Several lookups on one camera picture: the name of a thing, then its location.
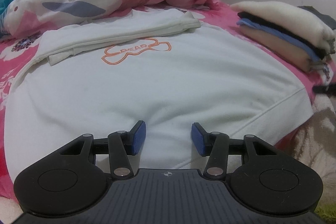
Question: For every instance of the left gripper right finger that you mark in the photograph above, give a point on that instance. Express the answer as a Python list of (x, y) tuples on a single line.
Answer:
[(217, 146)]

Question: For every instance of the tan folded garment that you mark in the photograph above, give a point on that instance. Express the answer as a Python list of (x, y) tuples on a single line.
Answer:
[(293, 54)]

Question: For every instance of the black folded garment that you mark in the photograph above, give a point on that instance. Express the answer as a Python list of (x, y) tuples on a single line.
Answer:
[(258, 23)]

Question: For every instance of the blue folded garment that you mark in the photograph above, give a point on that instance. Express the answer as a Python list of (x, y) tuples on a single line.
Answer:
[(284, 45)]

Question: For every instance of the beige patterned fleece blanket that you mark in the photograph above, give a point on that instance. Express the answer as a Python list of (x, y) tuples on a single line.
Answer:
[(313, 144)]

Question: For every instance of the grey folded garment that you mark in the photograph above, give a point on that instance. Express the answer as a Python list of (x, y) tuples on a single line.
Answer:
[(328, 20)]

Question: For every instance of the cream folded garment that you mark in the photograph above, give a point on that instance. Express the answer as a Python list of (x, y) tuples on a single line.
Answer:
[(295, 20)]

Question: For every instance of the white bear print sweatshirt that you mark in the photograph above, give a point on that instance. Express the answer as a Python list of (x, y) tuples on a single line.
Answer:
[(157, 87)]

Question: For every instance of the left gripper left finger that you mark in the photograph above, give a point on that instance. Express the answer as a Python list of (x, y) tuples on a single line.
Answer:
[(118, 146)]

